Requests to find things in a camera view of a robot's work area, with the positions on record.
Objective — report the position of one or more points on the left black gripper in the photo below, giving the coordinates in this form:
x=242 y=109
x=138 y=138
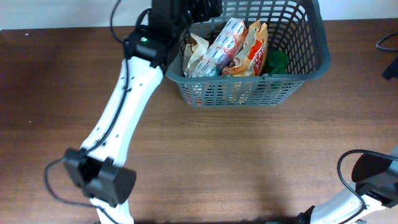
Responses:
x=208 y=10

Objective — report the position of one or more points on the brown patterned snack pouch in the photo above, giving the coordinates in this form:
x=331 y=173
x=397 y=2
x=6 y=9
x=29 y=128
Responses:
x=194 y=51

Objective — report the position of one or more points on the Kleenex tissue multipack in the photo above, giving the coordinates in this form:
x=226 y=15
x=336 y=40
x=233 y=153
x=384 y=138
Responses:
x=221 y=52

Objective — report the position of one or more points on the orange snack bag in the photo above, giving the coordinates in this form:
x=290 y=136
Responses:
x=248 y=62

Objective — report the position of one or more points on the green lid pale jar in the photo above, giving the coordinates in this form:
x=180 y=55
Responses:
x=272 y=72

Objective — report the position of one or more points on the green lid spice jar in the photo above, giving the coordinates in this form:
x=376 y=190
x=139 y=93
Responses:
x=276 y=59

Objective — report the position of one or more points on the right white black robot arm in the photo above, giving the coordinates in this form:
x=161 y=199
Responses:
x=373 y=187

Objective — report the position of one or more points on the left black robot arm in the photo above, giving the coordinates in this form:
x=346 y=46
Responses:
x=97 y=167

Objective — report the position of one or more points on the grey plastic basket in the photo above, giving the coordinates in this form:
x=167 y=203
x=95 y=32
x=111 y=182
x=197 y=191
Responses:
x=294 y=27

